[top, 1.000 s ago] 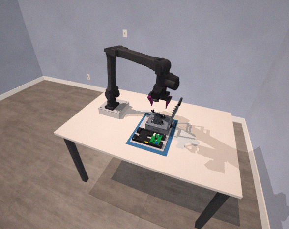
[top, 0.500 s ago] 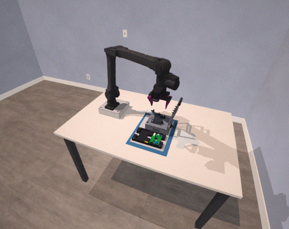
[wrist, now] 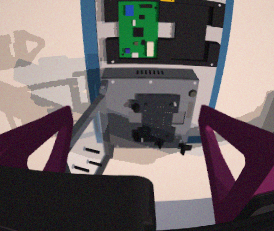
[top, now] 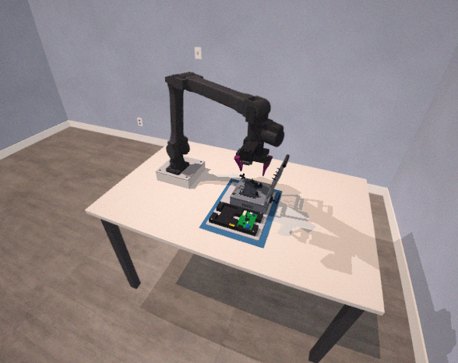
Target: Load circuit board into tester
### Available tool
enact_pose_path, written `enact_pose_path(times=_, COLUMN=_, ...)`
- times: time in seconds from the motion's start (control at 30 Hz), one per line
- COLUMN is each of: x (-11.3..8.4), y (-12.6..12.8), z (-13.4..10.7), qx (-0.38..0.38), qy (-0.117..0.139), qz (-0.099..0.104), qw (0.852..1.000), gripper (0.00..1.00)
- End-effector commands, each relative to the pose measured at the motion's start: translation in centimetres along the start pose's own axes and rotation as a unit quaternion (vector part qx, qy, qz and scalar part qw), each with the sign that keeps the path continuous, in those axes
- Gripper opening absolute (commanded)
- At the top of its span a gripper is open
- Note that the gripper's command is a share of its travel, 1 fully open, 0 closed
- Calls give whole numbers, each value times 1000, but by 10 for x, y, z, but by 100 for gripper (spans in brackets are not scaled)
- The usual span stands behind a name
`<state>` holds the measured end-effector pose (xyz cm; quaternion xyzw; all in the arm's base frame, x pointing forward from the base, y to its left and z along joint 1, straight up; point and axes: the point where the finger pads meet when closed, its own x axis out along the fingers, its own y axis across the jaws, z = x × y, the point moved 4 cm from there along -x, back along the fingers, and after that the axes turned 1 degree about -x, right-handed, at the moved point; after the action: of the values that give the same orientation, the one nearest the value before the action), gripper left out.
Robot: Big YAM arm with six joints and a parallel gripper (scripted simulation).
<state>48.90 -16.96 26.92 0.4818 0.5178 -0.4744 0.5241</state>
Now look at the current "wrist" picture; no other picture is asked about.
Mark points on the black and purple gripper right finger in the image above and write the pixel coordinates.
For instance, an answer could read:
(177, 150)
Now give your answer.
(229, 197)

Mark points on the green circuit board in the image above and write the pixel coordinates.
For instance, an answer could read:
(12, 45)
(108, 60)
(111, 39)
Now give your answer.
(138, 28)

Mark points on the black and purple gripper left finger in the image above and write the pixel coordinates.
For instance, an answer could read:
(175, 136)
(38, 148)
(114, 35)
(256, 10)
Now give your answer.
(18, 144)

